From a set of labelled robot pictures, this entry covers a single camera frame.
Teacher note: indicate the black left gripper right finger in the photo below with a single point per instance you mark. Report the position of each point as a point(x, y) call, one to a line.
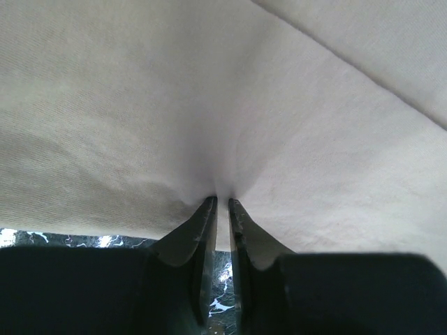
point(279, 291)

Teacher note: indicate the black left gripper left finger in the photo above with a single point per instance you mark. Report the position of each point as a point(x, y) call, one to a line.
point(162, 289)

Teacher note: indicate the beige t shirt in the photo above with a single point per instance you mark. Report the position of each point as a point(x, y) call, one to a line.
point(326, 119)

